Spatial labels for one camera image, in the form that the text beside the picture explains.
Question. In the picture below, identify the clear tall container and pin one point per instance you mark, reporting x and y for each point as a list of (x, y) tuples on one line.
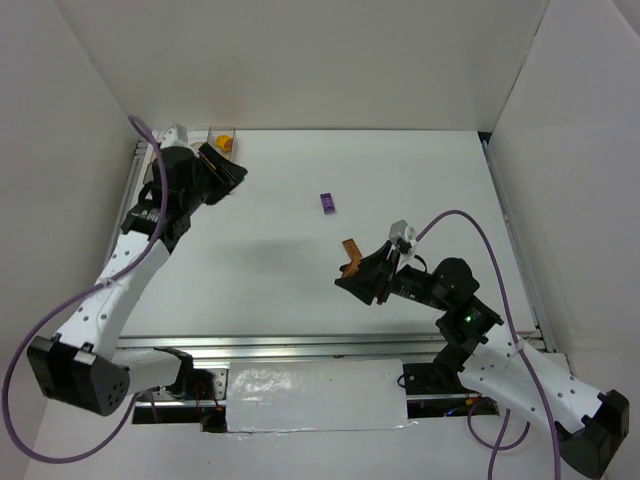
[(215, 131)]

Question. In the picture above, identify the purple lego plate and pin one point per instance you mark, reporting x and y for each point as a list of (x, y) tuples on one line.
[(327, 203)]

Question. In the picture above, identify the white foam cover board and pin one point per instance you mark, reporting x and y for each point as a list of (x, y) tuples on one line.
[(315, 396)]

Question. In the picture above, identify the orange lego brick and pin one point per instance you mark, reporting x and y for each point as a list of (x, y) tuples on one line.
[(224, 143)]

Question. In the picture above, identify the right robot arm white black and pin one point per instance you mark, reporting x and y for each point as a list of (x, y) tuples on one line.
[(483, 354)]

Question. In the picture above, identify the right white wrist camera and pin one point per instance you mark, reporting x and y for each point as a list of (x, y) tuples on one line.
[(403, 239)]

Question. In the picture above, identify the aluminium front rail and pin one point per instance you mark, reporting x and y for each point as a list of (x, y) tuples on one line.
[(407, 347)]

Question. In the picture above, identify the brown lego tile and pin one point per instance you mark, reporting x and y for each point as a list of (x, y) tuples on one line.
[(352, 250)]

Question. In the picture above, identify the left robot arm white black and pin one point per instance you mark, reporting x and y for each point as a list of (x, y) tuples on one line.
[(75, 366)]

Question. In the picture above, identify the brown lego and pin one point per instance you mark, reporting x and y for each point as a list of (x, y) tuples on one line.
[(350, 269)]

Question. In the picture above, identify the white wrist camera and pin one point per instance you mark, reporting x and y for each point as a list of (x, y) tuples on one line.
[(403, 239), (175, 136)]

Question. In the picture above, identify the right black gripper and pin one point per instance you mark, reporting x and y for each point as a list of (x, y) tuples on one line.
[(382, 279)]

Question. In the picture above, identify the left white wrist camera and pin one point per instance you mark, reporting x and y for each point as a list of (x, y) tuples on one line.
[(175, 136)]

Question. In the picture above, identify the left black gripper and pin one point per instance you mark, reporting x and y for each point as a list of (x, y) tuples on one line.
[(208, 173)]

